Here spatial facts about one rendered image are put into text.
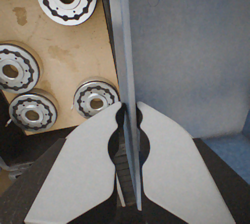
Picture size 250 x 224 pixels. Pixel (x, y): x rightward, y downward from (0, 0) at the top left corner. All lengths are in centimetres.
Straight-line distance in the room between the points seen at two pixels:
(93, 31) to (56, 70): 12
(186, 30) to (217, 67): 5
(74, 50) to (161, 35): 27
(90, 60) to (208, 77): 28
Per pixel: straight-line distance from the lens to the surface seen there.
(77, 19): 37
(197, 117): 22
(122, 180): 67
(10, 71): 45
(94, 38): 40
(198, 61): 19
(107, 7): 29
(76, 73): 43
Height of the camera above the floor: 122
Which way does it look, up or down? 60 degrees down
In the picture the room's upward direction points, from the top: 166 degrees clockwise
